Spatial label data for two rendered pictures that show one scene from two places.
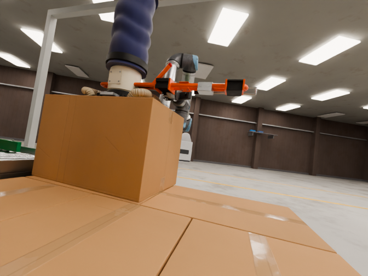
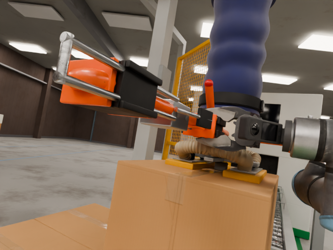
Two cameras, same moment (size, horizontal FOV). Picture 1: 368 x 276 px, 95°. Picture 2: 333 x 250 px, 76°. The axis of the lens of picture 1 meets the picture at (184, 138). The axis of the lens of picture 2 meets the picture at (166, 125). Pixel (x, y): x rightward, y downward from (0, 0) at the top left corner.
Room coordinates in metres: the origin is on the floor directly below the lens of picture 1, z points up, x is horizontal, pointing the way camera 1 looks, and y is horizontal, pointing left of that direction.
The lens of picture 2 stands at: (0.89, -0.44, 1.02)
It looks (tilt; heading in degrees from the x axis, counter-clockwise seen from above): 4 degrees up; 102
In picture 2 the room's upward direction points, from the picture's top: 9 degrees clockwise
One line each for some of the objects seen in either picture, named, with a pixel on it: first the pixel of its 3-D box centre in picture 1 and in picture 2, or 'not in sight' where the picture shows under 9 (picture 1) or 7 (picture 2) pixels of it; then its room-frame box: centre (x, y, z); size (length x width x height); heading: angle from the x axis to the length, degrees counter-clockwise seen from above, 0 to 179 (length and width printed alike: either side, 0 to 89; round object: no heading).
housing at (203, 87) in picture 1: (205, 88); (166, 115); (0.81, -0.07, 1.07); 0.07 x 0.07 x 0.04; 73
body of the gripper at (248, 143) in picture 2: (173, 95); (260, 133); (1.00, 0.10, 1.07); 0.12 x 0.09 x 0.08; 164
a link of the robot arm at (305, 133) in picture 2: (178, 99); (302, 136); (1.08, 0.07, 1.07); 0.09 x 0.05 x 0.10; 74
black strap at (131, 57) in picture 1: (127, 65); (229, 104); (0.94, 0.37, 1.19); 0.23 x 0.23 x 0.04
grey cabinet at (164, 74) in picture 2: not in sight; (163, 82); (0.33, 1.70, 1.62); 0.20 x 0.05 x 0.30; 74
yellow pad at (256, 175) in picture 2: not in sight; (249, 168); (1.03, 0.34, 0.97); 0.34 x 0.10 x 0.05; 73
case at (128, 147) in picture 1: (116, 143); (207, 225); (0.92, 0.36, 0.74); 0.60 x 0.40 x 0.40; 72
